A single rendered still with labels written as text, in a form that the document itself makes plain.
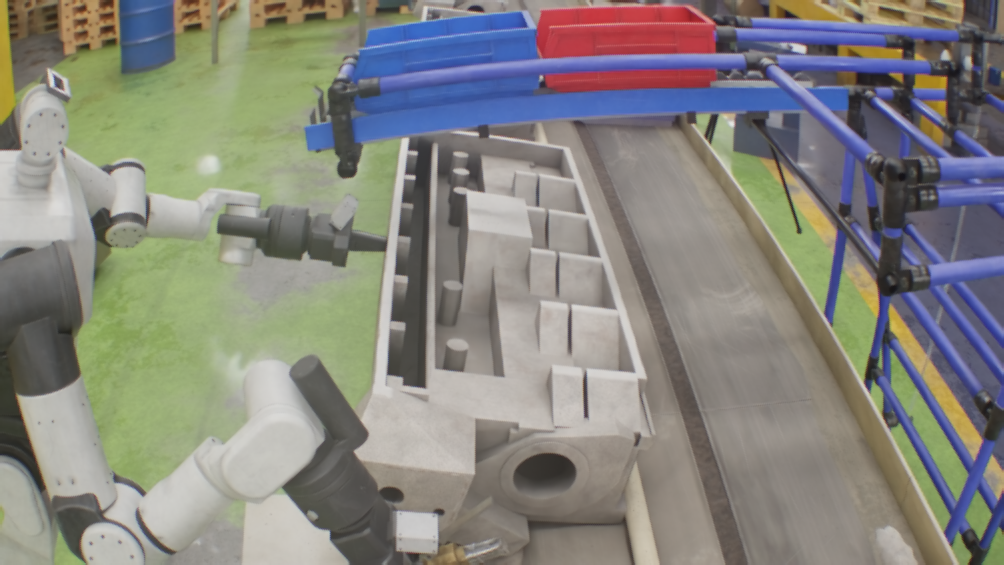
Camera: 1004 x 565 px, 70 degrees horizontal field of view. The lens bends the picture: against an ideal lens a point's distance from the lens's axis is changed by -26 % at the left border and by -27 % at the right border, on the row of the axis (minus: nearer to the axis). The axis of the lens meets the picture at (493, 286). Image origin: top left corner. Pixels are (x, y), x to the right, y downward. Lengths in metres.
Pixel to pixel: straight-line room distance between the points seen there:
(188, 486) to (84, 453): 0.12
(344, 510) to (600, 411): 0.46
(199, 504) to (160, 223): 0.66
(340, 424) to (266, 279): 2.78
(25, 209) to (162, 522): 0.38
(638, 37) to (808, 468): 0.76
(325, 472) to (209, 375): 2.24
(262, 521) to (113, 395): 1.88
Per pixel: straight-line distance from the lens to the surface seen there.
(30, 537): 1.32
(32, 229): 0.98
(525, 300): 1.49
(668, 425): 1.53
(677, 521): 1.34
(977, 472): 1.46
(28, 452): 1.24
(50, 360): 0.87
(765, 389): 1.65
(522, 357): 1.35
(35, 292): 0.86
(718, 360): 1.71
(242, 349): 3.21
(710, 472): 1.45
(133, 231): 1.40
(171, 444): 2.80
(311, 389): 0.86
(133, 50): 7.88
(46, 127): 1.00
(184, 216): 1.48
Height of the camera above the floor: 1.65
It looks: 28 degrees down
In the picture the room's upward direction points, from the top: straight up
